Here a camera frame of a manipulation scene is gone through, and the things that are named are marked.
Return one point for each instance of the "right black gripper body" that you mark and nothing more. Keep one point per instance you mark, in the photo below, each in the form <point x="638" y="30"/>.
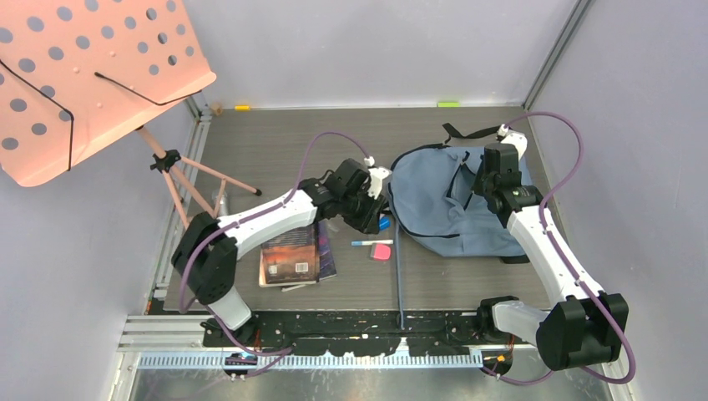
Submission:
<point x="482" y="183"/>

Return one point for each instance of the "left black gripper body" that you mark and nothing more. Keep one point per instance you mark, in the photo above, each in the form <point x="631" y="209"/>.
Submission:
<point x="360" y="210"/>

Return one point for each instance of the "blue white pen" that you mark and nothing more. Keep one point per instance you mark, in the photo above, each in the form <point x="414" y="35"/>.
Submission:
<point x="372" y="242"/>

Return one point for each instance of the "light blue backpack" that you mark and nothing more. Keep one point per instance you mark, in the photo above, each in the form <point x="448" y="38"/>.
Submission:
<point x="430" y="194"/>

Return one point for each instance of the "pink eraser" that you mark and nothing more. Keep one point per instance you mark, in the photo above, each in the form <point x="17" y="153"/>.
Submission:
<point x="380" y="252"/>

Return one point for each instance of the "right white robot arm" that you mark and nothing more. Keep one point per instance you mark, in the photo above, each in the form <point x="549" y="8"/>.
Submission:
<point x="586" y="324"/>

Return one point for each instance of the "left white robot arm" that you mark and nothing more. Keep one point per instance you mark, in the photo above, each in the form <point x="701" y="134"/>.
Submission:
<point x="210" y="248"/>

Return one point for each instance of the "purple cover book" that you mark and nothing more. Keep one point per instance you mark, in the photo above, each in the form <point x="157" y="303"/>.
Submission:
<point x="327" y="263"/>

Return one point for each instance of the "dark sunset cover book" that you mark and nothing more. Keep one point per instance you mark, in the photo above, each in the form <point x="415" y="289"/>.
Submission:
<point x="290" y="259"/>

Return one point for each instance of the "silver metal cylinder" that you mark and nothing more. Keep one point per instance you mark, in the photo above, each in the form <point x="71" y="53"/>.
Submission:
<point x="221" y="203"/>

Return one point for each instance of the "pink perforated music stand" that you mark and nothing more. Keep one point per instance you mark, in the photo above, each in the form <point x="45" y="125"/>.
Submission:
<point x="76" y="76"/>

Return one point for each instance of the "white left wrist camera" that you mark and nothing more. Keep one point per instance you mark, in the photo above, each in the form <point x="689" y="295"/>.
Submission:
<point x="377" y="175"/>

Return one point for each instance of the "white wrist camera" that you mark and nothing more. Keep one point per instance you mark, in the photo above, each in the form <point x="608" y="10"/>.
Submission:
<point x="377" y="175"/>
<point x="508" y="136"/>

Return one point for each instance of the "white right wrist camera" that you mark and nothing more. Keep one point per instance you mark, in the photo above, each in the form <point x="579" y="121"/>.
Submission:
<point x="508" y="136"/>

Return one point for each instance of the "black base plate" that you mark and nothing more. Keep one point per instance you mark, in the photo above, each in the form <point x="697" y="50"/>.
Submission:
<point x="360" y="333"/>

